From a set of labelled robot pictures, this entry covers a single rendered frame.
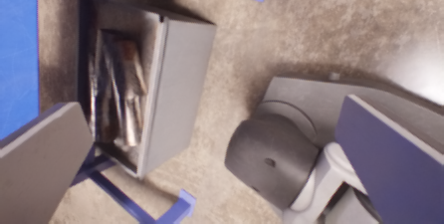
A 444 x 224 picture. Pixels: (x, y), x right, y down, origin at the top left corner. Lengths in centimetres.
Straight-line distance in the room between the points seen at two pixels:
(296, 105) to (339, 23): 27
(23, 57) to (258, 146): 39
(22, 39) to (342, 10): 69
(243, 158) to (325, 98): 25
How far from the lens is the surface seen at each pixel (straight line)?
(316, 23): 76
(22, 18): 34
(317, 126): 61
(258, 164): 48
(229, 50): 84
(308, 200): 50
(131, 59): 72
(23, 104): 38
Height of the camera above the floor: 75
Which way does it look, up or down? 58 degrees down
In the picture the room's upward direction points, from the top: 113 degrees counter-clockwise
